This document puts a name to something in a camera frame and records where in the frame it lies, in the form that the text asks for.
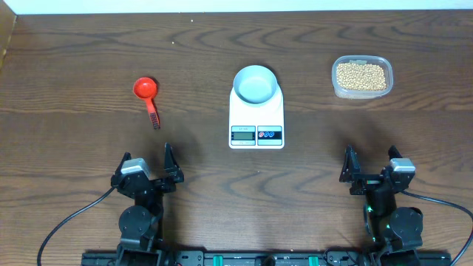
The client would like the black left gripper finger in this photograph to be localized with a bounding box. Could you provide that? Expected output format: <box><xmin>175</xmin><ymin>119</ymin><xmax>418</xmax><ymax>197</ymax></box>
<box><xmin>164</xmin><ymin>143</ymin><xmax>184</xmax><ymax>183</ymax></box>
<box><xmin>115</xmin><ymin>152</ymin><xmax>131</xmax><ymax>175</ymax></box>

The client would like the red plastic measuring scoop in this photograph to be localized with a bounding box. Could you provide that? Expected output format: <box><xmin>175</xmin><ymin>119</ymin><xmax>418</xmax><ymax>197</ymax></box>
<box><xmin>133</xmin><ymin>77</ymin><xmax>160</xmax><ymax>129</ymax></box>

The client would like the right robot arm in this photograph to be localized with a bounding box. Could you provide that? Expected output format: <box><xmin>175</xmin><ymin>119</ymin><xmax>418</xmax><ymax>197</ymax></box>
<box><xmin>339</xmin><ymin>146</ymin><xmax>423</xmax><ymax>265</ymax></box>

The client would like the white digital kitchen scale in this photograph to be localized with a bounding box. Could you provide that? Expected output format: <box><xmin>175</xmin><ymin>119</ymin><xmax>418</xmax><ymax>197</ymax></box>
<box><xmin>228</xmin><ymin>84</ymin><xmax>285</xmax><ymax>149</ymax></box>

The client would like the grey plastic bowl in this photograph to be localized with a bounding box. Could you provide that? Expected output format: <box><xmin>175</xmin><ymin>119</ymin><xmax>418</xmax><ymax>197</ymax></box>
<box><xmin>233</xmin><ymin>65</ymin><xmax>278</xmax><ymax>104</ymax></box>

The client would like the clear plastic bean container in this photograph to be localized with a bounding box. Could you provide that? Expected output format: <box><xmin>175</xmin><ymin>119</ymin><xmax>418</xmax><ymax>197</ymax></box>
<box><xmin>331</xmin><ymin>55</ymin><xmax>394</xmax><ymax>100</ymax></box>

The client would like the pile of soybeans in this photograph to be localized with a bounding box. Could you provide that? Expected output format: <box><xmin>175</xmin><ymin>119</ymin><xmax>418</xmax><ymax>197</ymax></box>
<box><xmin>336</xmin><ymin>63</ymin><xmax>387</xmax><ymax>91</ymax></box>

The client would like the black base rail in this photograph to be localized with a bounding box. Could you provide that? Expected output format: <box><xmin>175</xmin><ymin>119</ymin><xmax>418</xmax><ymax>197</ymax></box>
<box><xmin>81</xmin><ymin>250</ymin><xmax>451</xmax><ymax>266</ymax></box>

